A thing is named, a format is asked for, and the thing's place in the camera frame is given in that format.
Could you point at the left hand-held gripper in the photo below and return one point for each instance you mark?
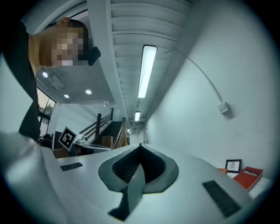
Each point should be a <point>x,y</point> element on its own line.
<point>67,140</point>

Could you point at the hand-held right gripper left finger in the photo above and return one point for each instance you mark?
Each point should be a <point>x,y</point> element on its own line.
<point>87,186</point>

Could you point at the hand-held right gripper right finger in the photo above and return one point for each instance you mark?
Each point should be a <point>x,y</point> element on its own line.
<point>186,197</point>

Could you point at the orange leather tray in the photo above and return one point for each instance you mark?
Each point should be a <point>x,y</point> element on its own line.
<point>223,170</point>

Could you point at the white round table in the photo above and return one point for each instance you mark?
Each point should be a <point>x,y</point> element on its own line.
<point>260,188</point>

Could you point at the white air conditioner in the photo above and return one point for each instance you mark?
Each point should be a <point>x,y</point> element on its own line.
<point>110,104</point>

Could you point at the long ceiling light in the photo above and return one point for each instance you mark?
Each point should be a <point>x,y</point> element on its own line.
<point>137,116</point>
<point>147,71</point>

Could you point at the round ceiling downlight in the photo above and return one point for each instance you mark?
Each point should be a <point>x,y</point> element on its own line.
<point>45,74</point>
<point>88,92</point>
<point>66,96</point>

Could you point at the large window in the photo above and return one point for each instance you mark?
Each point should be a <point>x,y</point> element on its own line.
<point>44,107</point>

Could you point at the red book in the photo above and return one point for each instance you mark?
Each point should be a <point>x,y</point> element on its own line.
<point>249,177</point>

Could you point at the grey ceiling fixture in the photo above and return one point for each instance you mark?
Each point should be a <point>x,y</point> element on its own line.
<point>56,82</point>

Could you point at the person's black clothing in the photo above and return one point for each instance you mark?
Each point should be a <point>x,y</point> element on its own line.
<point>22,87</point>

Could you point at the person's head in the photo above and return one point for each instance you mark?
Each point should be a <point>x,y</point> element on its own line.
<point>52,43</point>

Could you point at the black picture frame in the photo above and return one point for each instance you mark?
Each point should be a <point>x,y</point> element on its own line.
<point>233,165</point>

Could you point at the black head-mounted camera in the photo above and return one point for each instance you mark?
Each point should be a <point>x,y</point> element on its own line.
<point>94,55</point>

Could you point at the white plastic square base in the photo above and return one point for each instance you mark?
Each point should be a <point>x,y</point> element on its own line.
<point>223,107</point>

